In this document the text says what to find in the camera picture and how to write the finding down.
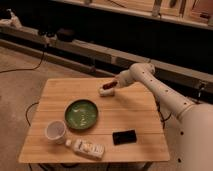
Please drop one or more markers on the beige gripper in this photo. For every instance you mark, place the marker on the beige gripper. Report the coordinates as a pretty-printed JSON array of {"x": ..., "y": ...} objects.
[{"x": 123, "y": 79}]

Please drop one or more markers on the red pepper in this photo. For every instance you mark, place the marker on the red pepper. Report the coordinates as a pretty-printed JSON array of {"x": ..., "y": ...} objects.
[{"x": 109, "y": 85}]

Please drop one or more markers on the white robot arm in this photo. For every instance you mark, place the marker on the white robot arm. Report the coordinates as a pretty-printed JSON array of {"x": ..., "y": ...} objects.
[{"x": 195, "y": 150}]

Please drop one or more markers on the white sponge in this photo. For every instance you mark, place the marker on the white sponge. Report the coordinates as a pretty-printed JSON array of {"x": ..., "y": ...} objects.
[{"x": 106, "y": 92}]

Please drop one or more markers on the black rectangular sponge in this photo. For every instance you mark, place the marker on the black rectangular sponge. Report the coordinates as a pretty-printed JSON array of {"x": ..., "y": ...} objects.
[{"x": 124, "y": 137}]

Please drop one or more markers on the green plate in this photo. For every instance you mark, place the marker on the green plate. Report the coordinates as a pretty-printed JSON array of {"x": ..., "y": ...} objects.
[{"x": 81, "y": 114}]

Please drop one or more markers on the black box on ledge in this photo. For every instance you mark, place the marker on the black box on ledge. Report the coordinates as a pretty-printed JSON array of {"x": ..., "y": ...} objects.
[{"x": 65, "y": 35}]

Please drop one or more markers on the white plastic bottle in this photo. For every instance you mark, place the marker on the white plastic bottle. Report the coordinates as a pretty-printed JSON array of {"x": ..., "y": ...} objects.
[{"x": 86, "y": 148}]

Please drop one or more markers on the white cup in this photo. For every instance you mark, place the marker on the white cup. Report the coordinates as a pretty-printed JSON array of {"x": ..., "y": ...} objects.
[{"x": 55, "y": 132}]

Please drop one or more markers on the white object on ledge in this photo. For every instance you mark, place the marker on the white object on ledge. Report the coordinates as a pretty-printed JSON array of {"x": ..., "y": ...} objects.
[{"x": 13, "y": 21}]

